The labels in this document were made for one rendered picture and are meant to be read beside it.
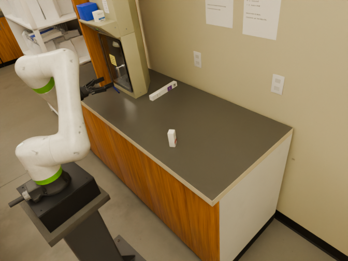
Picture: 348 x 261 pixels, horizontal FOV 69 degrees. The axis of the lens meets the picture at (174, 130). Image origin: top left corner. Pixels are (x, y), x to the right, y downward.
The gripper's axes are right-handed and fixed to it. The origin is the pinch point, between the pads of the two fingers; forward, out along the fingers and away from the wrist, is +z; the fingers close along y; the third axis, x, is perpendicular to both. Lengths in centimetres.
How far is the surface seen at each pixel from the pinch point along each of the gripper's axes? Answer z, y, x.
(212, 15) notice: 58, -47, -34
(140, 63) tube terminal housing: 25.8, -5.7, -4.9
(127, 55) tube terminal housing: 17.4, -5.7, -14.0
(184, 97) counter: 40, -34, 20
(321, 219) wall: 59, -139, 85
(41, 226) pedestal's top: -77, -63, 21
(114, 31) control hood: 11.8, -5.8, -31.6
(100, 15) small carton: 9.9, 2.7, -41.1
